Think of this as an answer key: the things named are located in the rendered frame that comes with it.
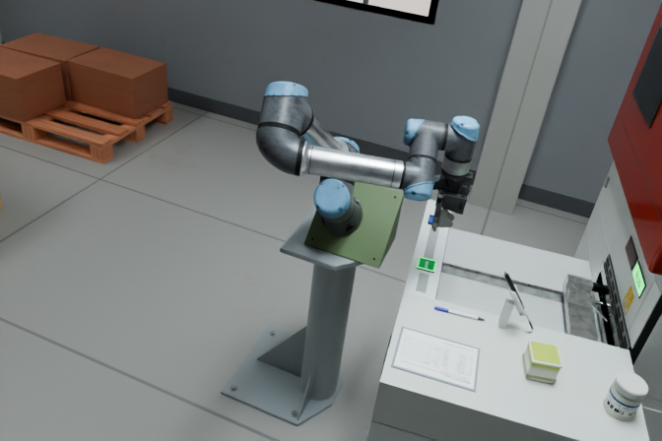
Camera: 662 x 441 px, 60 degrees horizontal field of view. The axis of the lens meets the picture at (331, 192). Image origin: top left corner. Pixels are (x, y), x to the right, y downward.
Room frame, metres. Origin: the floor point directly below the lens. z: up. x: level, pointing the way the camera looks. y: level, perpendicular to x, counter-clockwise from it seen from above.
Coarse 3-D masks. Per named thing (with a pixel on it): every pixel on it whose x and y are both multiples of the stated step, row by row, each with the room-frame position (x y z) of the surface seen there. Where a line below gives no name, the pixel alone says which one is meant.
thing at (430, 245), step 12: (432, 204) 1.80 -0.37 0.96; (444, 228) 1.65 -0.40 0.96; (420, 240) 1.56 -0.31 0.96; (432, 240) 1.58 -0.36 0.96; (444, 240) 1.58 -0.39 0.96; (420, 252) 1.50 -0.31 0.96; (432, 252) 1.51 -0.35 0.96; (408, 276) 1.37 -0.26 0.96; (420, 276) 1.38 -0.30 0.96; (432, 276) 1.39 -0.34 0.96; (408, 288) 1.31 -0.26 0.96; (420, 288) 1.32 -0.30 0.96; (432, 288) 1.33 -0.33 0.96
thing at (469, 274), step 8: (448, 264) 1.60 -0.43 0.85; (448, 272) 1.58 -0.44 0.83; (456, 272) 1.58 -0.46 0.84; (464, 272) 1.57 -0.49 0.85; (472, 272) 1.57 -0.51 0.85; (480, 272) 1.58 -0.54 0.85; (472, 280) 1.57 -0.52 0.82; (480, 280) 1.56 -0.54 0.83; (488, 280) 1.55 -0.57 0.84; (496, 280) 1.55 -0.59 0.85; (504, 280) 1.55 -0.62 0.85; (512, 280) 1.55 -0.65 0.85; (520, 288) 1.53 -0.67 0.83; (528, 288) 1.53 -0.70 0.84; (536, 288) 1.52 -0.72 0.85; (544, 288) 1.53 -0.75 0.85; (544, 296) 1.51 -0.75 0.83; (552, 296) 1.51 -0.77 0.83; (560, 296) 1.50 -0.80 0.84
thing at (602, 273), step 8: (600, 272) 1.58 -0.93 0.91; (600, 280) 1.57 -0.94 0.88; (608, 280) 1.50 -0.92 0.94; (608, 288) 1.45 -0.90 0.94; (600, 296) 1.49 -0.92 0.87; (608, 296) 1.42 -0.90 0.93; (608, 304) 1.40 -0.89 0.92; (616, 312) 1.34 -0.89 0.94; (600, 320) 1.40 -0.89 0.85; (608, 320) 1.38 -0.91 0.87; (616, 320) 1.31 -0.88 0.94; (608, 328) 1.35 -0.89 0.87; (616, 328) 1.27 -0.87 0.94; (608, 336) 1.31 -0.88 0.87; (616, 336) 1.25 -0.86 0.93; (608, 344) 1.28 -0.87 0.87; (616, 344) 1.23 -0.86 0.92
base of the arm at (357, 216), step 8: (360, 208) 1.70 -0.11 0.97; (320, 216) 1.69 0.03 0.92; (352, 216) 1.63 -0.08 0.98; (360, 216) 1.68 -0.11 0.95; (328, 224) 1.64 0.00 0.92; (336, 224) 1.62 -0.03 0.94; (344, 224) 1.63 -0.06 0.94; (352, 224) 1.64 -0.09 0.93; (336, 232) 1.65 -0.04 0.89; (344, 232) 1.64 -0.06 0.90
